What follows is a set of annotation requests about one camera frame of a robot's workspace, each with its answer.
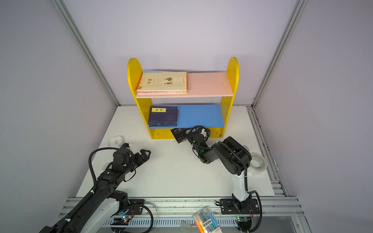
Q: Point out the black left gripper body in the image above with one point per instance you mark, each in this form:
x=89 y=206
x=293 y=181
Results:
x=135 y=157

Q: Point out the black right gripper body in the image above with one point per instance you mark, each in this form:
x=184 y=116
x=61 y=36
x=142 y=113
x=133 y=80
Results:
x=194 y=137

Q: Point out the black book gold lettering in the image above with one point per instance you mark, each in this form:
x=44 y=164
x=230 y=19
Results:
x=180 y=134

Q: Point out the dark blue book hidden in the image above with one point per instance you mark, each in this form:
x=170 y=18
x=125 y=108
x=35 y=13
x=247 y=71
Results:
x=163 y=114

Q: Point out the pink cartoon cover book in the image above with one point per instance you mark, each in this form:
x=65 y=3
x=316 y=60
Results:
x=162 y=93

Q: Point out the beige book orange border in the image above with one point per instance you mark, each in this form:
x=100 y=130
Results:
x=163 y=81

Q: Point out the dark blue book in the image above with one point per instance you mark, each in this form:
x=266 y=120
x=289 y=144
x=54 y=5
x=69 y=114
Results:
x=162 y=124

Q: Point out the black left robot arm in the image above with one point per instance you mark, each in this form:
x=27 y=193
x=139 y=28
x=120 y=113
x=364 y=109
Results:
x=83 y=218

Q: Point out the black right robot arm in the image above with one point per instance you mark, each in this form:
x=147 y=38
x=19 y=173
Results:
x=235 y=158

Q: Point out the small white alarm clock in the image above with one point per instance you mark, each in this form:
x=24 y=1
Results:
x=116 y=141

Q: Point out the yellow pink blue bookshelf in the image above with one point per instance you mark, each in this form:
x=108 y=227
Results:
x=201 y=85

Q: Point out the clear tape roll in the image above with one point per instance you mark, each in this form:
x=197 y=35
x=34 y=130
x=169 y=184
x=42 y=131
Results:
x=258 y=164

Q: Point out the pack of coloured markers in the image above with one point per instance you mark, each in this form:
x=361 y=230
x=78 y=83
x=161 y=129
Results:
x=205 y=221

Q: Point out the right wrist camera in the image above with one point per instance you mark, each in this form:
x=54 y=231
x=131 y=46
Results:
x=205 y=132

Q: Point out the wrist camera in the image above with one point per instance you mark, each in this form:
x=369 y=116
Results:
x=125 y=145
x=205 y=132

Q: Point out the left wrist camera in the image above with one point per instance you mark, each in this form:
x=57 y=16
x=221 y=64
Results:
x=125 y=145

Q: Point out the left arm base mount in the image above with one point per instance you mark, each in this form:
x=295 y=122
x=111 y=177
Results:
x=118 y=203

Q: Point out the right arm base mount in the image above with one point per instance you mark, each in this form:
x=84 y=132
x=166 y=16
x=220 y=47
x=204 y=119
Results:
x=231 y=206

